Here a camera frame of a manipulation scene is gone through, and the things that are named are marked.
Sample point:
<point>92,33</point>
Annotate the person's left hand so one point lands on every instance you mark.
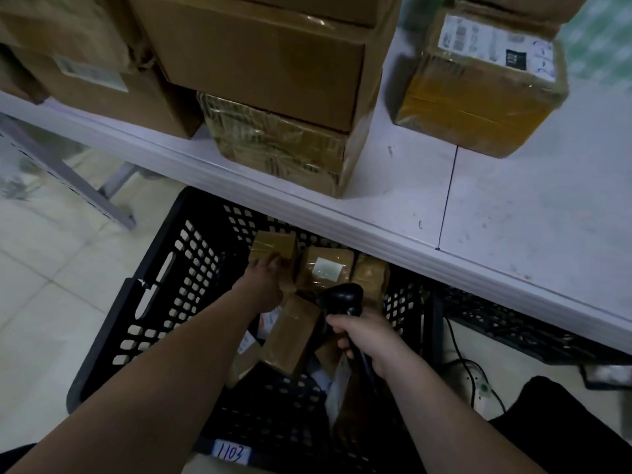
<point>259,291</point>

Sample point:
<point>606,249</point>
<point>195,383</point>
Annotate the person's right hand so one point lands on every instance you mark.
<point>373,340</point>

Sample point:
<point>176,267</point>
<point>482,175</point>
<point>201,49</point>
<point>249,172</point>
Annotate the person's right fingers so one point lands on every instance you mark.
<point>339,330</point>

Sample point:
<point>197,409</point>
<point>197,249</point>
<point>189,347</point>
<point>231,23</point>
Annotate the person's left fingers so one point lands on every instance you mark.
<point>274,261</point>

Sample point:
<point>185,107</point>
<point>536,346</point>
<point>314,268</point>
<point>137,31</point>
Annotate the small taped cardboard parcel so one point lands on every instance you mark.
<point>276,241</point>

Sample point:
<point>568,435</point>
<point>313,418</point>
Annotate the black barcode scanner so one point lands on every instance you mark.
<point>345,297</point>

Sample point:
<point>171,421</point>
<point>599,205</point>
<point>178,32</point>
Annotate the person's left forearm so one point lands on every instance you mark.
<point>148,389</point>

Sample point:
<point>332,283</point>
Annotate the person's right forearm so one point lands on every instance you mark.
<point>444,424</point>

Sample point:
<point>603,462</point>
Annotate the pile of brown parcels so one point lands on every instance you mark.
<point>296,335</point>

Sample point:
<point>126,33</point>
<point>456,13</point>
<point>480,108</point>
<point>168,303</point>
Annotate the black plastic crate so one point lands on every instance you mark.
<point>518,330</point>
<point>192,271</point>

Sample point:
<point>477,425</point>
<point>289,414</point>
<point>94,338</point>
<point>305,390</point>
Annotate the cardboard box wrapped in tape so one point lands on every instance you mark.
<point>276,143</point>

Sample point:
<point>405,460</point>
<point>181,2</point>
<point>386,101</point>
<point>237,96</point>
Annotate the white power strip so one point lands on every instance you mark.
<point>480,382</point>

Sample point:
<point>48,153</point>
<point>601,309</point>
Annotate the blue and white crate label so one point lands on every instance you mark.
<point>231,452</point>

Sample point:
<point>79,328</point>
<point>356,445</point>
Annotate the large plain cardboard box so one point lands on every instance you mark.
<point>256,59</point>

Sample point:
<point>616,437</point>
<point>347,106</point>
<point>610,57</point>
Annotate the cardboard box with pale label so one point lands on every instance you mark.
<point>123,98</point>

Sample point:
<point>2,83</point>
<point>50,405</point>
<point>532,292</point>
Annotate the yellow taped box white label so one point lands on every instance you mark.
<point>479,93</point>

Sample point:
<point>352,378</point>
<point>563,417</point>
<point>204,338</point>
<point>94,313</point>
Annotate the grey metal table frame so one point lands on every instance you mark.
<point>69,177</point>

